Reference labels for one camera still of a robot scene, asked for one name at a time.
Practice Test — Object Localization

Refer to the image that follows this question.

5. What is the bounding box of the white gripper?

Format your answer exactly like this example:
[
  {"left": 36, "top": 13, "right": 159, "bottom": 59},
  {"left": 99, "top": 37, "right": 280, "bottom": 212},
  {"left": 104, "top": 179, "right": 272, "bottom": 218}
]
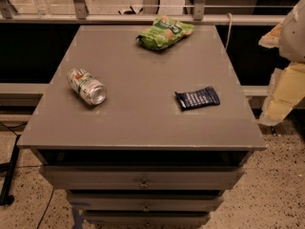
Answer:
[{"left": 258, "top": 0, "right": 305, "bottom": 126}]

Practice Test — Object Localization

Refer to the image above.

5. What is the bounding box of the silver green 7up can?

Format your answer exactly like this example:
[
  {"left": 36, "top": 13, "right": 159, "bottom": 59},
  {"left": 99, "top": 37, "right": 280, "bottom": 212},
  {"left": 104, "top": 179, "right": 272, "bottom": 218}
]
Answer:
[{"left": 67, "top": 69, "right": 107, "bottom": 106}]

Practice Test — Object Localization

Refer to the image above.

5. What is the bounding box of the dark blue snack packet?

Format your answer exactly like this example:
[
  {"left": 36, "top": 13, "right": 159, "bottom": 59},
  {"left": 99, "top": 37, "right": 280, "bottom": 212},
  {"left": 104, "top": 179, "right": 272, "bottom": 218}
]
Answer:
[{"left": 175, "top": 86, "right": 220, "bottom": 111}]

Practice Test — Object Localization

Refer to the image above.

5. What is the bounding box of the green chip bag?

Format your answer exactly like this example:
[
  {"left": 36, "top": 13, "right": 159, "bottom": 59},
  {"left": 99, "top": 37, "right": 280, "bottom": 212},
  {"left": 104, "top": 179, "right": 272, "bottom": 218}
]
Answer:
[{"left": 136, "top": 15, "right": 194, "bottom": 51}]

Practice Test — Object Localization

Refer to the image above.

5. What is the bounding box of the grey drawer cabinet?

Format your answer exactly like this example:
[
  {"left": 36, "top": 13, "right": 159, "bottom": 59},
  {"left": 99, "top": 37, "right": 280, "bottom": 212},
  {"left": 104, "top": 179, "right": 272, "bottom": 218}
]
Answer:
[{"left": 18, "top": 25, "right": 265, "bottom": 227}]

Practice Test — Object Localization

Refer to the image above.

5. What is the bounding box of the black stand leg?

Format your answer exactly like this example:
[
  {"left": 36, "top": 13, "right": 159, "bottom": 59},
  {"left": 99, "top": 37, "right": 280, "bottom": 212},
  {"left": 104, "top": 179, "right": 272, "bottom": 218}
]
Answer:
[{"left": 0, "top": 135, "right": 20, "bottom": 206}]

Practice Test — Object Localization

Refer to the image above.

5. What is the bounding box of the white hanging cable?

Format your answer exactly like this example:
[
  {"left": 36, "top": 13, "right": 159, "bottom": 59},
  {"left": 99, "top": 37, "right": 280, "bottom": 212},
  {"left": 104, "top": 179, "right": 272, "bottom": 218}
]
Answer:
[{"left": 224, "top": 12, "right": 234, "bottom": 51}]

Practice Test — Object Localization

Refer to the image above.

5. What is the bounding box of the black floor cable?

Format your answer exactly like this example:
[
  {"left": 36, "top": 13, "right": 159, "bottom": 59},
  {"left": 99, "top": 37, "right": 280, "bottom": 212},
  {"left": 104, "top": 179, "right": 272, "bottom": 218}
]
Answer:
[{"left": 0, "top": 121, "right": 55, "bottom": 229}]

